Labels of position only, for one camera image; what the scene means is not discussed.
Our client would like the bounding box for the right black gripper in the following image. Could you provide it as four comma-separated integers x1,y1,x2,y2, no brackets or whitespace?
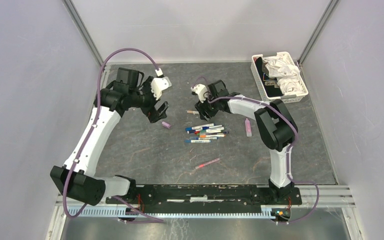
194,91,219,122

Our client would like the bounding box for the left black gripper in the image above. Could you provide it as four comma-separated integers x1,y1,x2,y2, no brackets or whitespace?
129,76,170,123

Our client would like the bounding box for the purple highlighter cap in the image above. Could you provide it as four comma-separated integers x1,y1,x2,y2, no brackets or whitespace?
161,121,171,129

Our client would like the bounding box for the blue cap marker front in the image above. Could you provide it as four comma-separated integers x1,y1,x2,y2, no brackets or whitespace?
184,139,212,143

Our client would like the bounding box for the blue cap marker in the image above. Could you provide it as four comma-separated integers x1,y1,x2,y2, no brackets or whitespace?
185,123,215,133
184,139,212,143

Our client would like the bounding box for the pink highlighter pen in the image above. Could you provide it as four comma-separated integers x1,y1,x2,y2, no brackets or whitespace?
244,118,252,137

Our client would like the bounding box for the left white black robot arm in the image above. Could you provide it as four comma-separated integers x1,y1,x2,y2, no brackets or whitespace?
50,67,172,206

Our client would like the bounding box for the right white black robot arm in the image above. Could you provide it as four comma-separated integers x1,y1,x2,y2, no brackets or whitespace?
190,80,298,204

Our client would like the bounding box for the red thin pen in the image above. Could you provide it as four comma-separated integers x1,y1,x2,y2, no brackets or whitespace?
195,157,221,169

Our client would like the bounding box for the green cap marker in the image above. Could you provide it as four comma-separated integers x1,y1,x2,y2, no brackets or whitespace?
196,127,225,134

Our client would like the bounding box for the blue cap marker back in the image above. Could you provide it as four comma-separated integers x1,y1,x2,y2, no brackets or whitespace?
185,123,215,133

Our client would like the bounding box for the orange cap marker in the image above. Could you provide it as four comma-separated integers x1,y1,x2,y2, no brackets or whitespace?
198,133,226,138

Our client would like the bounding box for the white plastic basket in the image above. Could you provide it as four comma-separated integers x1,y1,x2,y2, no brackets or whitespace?
250,51,309,103

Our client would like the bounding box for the crumpled white cloth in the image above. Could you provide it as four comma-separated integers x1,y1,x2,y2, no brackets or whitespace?
262,51,305,96

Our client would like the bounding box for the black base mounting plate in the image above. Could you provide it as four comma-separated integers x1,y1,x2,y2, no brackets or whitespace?
122,184,303,214

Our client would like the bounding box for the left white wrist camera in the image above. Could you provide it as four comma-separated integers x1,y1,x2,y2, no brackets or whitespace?
150,76,172,101

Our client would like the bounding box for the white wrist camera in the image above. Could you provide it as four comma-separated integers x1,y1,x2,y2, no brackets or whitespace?
150,76,172,101
190,84,210,103

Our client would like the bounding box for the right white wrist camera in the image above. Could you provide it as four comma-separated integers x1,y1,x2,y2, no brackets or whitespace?
190,84,210,103

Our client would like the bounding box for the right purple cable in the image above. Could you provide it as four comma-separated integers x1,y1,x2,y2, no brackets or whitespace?
194,76,320,224

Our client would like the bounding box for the purple cable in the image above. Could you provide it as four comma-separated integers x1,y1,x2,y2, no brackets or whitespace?
62,47,166,224
194,76,320,224

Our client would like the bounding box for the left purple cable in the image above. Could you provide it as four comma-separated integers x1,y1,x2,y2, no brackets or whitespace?
62,47,166,224

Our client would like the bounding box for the white slotted cable duct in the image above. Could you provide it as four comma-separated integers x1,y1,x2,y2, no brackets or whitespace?
66,205,274,219

